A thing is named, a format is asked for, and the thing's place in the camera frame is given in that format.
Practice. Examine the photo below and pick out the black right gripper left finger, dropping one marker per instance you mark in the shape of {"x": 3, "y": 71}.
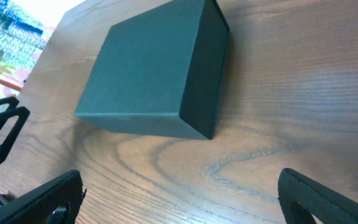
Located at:
{"x": 57, "y": 201}

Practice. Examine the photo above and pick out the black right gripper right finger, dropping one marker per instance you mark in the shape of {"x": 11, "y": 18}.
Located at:
{"x": 303, "y": 200}

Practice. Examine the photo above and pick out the dark green gift box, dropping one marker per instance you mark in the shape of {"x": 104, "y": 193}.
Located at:
{"x": 160, "y": 73}

